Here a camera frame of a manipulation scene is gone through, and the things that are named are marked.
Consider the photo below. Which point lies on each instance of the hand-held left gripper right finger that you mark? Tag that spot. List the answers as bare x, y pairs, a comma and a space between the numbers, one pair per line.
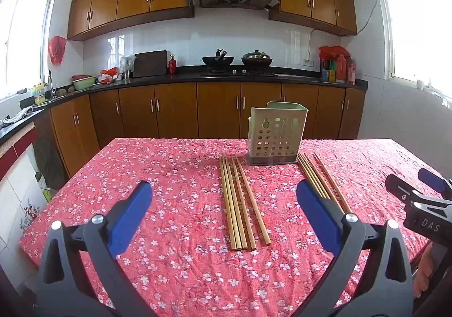
317, 207

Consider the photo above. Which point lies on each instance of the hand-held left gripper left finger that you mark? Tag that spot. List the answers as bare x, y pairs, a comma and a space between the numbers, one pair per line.
130, 211

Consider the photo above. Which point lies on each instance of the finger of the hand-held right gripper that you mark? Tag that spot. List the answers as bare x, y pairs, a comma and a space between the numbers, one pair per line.
430, 178
400, 188

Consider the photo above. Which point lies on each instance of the green perforated utensil holder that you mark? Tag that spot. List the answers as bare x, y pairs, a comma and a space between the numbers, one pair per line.
275, 133

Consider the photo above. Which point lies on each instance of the person's right hand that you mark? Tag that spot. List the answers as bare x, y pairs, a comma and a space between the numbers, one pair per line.
422, 271

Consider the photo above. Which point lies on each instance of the red floral tablecloth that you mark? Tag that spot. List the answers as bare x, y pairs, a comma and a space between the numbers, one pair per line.
176, 197

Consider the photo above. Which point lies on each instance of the white cup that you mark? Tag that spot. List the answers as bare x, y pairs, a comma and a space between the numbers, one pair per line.
420, 84

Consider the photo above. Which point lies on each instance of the dark woven sack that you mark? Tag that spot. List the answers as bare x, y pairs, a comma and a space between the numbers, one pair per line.
49, 161

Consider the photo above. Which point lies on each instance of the wooden lower kitchen cabinets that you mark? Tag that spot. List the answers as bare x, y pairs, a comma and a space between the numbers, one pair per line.
176, 108

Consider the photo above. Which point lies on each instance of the large red bottles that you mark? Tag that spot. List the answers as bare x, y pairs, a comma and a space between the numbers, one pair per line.
344, 70

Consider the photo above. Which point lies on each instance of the blue and yellow box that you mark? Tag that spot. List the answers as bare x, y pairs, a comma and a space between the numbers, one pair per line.
327, 75

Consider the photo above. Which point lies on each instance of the green basin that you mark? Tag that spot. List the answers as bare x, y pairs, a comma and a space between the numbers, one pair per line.
84, 83

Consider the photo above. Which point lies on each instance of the red and white plastic bag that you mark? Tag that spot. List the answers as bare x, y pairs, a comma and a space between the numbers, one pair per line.
107, 76

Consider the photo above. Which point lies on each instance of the black kitchen countertop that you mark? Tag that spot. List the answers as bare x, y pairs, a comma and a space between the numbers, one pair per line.
183, 76

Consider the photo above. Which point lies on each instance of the clear plastic bag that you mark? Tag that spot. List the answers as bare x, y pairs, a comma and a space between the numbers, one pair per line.
127, 64

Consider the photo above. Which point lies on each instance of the grey rag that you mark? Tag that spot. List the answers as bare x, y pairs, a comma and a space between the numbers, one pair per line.
17, 116

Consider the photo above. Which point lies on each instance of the window beside red bottles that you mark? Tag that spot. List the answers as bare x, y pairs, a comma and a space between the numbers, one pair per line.
416, 31

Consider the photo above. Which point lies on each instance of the dark wooden cutting board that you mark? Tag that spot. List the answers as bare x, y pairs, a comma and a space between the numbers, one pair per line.
150, 63

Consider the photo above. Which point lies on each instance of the yellow detergent bottle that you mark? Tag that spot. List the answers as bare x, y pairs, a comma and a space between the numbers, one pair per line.
40, 93

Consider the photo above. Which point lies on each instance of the metal faucet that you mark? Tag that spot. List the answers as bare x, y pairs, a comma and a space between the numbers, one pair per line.
50, 84

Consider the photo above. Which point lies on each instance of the red plastic bag over bottles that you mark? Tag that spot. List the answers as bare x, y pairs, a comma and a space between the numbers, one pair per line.
333, 52

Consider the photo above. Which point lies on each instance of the small red bottle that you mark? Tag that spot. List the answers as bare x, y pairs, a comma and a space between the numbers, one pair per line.
172, 64

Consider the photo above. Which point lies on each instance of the black gas stove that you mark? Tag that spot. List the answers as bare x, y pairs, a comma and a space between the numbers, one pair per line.
240, 73

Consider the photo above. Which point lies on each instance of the black wok with lid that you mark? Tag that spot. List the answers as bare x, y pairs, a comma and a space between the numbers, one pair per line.
257, 59

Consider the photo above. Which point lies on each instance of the hanging red plastic bag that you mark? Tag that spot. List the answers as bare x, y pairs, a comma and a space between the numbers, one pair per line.
57, 49

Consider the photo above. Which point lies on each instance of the window beside sink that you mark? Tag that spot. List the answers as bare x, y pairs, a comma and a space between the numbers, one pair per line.
24, 41

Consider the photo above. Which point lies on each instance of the white wall socket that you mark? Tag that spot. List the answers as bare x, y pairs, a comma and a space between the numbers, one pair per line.
309, 63

